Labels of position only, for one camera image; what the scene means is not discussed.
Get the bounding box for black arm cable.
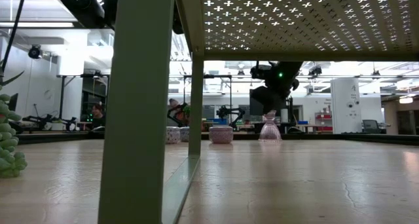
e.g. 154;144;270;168
0;0;29;75

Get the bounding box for black ceiling camera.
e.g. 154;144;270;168
27;44;43;60

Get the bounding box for pink ribbed glass candle holder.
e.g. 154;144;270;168
258;111;282;142

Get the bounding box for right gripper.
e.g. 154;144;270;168
251;62;304;116

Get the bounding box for pink ceramic pot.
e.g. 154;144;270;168
208;126;234;145

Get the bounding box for red storage bins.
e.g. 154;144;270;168
316;112;333;133

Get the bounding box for grey office chair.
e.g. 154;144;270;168
362;119;381;134

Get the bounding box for person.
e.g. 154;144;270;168
91;103;106;129

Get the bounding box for green grape bunch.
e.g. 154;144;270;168
0;69;28;179

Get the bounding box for green perforated metal shelf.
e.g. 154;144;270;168
97;0;419;224

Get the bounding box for black aluminium table frame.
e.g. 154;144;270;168
16;131;419;147

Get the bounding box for white tall cabinet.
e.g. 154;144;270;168
330;78;363;135

